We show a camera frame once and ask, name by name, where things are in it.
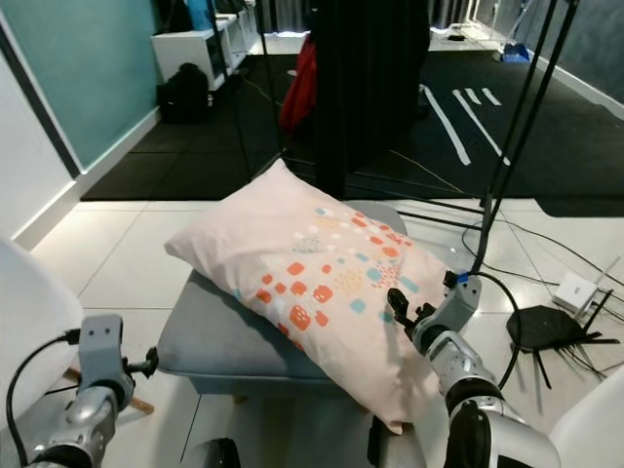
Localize pink patterned pillow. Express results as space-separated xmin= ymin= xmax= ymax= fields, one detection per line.
xmin=164 ymin=159 xmax=462 ymax=436

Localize white chair with wooden legs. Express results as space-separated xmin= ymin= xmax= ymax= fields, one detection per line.
xmin=0 ymin=237 xmax=157 ymax=461

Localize grey upholstered ottoman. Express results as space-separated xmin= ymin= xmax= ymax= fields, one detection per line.
xmin=156 ymin=201 xmax=412 ymax=397

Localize black left robot leg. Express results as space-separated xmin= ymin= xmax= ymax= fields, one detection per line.
xmin=179 ymin=438 xmax=241 ymax=468

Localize black robot leg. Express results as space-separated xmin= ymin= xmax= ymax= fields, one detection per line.
xmin=179 ymin=438 xmax=241 ymax=468
xmin=366 ymin=417 xmax=403 ymax=468

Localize black router with antennas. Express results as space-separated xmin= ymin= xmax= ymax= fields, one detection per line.
xmin=506 ymin=303 xmax=622 ymax=392

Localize black right robot leg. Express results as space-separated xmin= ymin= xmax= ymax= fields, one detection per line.
xmin=366 ymin=417 xmax=403 ymax=468

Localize white router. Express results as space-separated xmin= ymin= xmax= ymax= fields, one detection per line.
xmin=552 ymin=253 xmax=624 ymax=319

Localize black hanging garment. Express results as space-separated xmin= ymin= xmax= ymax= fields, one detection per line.
xmin=313 ymin=0 xmax=433 ymax=202

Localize black metal clothes rack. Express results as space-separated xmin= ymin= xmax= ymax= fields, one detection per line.
xmin=222 ymin=0 xmax=582 ymax=278

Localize red hanging garment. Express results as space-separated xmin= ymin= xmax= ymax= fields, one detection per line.
xmin=278 ymin=33 xmax=321 ymax=136

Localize black backpack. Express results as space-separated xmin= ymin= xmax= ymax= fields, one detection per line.
xmin=156 ymin=62 xmax=212 ymax=126

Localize blue dustpan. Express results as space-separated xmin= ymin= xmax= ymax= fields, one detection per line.
xmin=499 ymin=40 xmax=533 ymax=65

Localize white shelf unit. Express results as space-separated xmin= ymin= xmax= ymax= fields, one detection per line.
xmin=151 ymin=10 xmax=256 ymax=95

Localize blue cloth on shelf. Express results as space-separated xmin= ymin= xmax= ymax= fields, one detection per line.
xmin=184 ymin=0 xmax=217 ymax=32

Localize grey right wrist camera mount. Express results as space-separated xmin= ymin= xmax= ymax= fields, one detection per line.
xmin=433 ymin=273 xmax=485 ymax=333

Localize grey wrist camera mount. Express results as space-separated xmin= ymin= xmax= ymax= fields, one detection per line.
xmin=78 ymin=314 xmax=126 ymax=386
xmin=433 ymin=273 xmax=485 ymax=333

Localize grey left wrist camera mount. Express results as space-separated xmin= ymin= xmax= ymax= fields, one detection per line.
xmin=78 ymin=314 xmax=126 ymax=386

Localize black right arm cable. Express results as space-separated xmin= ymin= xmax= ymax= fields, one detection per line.
xmin=476 ymin=270 xmax=524 ymax=391

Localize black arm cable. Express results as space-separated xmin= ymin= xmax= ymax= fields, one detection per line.
xmin=6 ymin=330 xmax=81 ymax=468
xmin=476 ymin=270 xmax=524 ymax=391

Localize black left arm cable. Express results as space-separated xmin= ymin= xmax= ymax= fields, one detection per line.
xmin=6 ymin=330 xmax=81 ymax=468

